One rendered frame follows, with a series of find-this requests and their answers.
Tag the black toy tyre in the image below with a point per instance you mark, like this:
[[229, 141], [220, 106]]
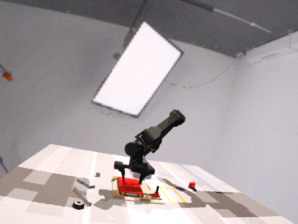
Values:
[[78, 204]]

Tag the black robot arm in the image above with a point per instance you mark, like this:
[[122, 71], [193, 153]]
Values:
[[151, 139]]

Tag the grey flat bar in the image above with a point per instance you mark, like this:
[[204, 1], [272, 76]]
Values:
[[84, 198]]

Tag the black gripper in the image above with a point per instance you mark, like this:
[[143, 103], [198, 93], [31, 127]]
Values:
[[120, 166]]

